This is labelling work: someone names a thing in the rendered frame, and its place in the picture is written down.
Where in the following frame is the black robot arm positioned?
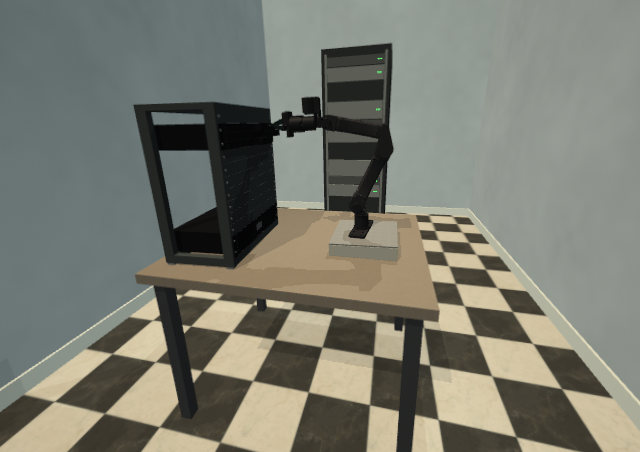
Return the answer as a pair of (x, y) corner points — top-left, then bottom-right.
(290, 97), (394, 239)

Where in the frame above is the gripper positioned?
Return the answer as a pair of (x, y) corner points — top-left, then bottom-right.
(268, 111), (304, 138)

